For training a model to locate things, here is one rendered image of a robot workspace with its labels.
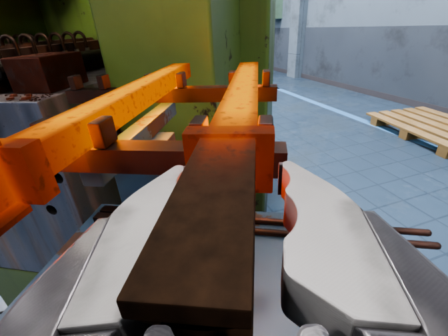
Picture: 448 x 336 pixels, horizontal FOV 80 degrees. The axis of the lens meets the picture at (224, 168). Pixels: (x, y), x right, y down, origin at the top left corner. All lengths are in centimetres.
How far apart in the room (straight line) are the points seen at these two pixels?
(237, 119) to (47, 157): 12
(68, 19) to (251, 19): 62
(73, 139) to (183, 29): 45
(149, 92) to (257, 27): 75
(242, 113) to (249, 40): 86
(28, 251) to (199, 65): 61
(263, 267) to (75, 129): 33
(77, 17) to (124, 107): 89
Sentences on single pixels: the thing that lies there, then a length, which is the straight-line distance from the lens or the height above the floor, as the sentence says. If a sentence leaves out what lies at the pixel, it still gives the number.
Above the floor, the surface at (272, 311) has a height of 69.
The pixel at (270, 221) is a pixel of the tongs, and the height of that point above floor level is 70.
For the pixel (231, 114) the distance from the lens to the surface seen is 18.
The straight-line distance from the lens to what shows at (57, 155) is 20.
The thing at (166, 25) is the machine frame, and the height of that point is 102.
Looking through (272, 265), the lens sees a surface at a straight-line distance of 44.
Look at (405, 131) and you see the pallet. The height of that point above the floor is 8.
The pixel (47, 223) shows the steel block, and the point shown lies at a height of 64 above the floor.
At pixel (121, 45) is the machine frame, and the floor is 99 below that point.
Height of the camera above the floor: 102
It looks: 28 degrees down
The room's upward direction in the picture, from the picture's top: 3 degrees counter-clockwise
